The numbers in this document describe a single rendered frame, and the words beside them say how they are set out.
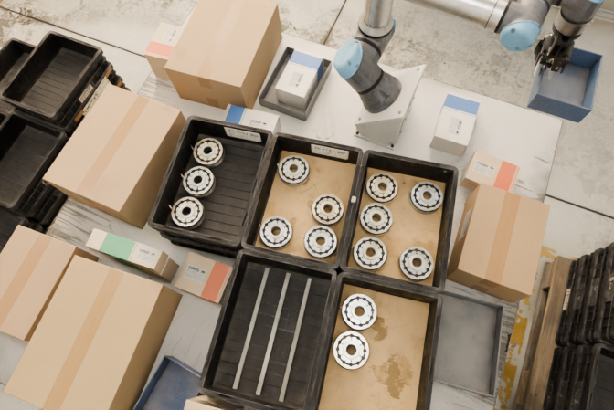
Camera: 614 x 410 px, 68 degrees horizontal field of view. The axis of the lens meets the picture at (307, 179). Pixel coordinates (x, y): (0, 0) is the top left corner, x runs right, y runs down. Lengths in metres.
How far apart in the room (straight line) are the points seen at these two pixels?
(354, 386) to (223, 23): 1.33
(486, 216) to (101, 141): 1.28
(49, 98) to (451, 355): 2.01
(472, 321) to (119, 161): 1.26
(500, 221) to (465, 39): 1.69
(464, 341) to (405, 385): 0.28
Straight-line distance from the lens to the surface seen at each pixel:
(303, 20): 3.01
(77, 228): 1.83
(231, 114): 1.71
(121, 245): 1.53
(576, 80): 1.60
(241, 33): 1.78
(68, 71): 2.49
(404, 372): 1.42
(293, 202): 1.49
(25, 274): 1.68
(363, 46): 1.55
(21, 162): 2.48
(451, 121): 1.72
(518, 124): 1.90
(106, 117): 1.72
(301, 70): 1.78
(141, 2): 3.35
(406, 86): 1.62
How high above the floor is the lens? 2.23
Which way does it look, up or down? 67 degrees down
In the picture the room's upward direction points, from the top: 6 degrees counter-clockwise
